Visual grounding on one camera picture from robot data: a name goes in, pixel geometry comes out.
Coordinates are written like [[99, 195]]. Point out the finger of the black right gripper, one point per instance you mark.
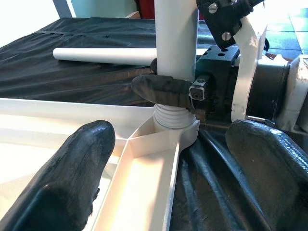
[[163, 91], [154, 66]]

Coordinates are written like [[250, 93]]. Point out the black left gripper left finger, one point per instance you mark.
[[65, 183]]

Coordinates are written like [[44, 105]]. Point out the red hanging garment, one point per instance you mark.
[[145, 9]]

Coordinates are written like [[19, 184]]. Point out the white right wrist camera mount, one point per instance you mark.
[[245, 60]]

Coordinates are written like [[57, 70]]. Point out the white plastic table leg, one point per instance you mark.
[[175, 36], [96, 55]]

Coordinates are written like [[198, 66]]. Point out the brown wooden cabinet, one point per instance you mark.
[[133, 15]]

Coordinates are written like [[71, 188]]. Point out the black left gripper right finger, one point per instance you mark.
[[274, 178]]

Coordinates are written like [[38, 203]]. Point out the black plastic cover sheet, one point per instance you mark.
[[72, 79]]

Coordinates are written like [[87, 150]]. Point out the white plastic table top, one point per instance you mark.
[[144, 180]]

